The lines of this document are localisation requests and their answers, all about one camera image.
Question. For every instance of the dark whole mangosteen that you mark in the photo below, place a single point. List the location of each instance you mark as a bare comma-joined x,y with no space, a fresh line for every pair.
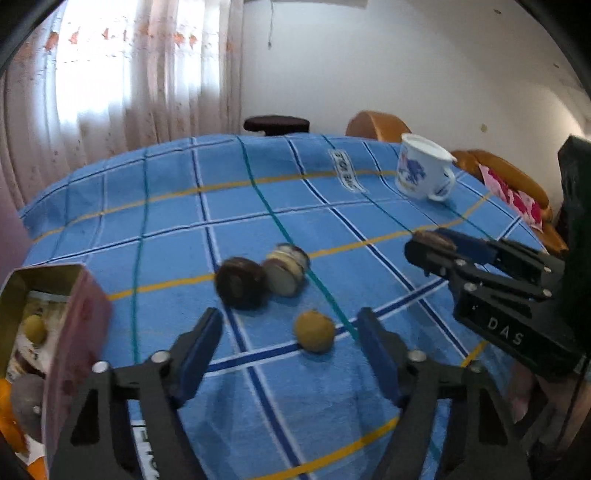
241,287

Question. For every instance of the sheer floral curtain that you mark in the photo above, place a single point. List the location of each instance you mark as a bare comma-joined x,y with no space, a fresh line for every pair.
115,83

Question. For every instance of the pink floral cloth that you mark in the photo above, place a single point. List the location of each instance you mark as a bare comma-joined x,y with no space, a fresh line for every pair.
517,201

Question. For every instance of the printed card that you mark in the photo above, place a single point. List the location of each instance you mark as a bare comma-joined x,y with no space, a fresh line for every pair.
46,304

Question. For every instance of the dark wooden stool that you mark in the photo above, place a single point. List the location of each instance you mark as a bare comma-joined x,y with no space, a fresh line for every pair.
276,123

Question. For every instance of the brown leather armchair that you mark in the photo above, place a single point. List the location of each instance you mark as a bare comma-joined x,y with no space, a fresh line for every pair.
376,127

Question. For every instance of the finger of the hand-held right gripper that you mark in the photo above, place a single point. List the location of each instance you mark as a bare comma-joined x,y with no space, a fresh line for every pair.
434,263
475,249

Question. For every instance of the purple round fruit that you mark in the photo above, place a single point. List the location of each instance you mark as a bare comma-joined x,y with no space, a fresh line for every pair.
27,401

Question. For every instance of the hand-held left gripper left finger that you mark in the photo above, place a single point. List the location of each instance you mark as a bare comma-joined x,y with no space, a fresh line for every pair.
198,350

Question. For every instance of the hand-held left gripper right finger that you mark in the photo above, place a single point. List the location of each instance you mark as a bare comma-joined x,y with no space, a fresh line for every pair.
378,355

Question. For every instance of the brown leather sofa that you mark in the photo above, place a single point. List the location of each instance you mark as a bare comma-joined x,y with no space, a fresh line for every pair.
508,173

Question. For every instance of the small orange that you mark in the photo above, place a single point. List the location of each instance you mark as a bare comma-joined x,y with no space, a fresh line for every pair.
5,415
37,465

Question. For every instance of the white cup with blue print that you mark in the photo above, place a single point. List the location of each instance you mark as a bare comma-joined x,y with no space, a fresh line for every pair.
418,170

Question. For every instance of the pink metal tin box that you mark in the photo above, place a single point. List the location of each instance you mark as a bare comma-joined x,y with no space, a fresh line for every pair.
78,323

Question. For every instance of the pink plastic pitcher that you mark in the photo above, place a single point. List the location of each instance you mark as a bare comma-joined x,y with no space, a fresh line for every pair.
9,230

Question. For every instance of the blue plaid tablecloth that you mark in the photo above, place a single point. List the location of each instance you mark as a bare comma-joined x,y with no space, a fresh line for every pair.
184,240

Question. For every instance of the yellow longan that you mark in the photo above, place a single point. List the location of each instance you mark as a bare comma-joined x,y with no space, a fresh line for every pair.
315,331
35,328

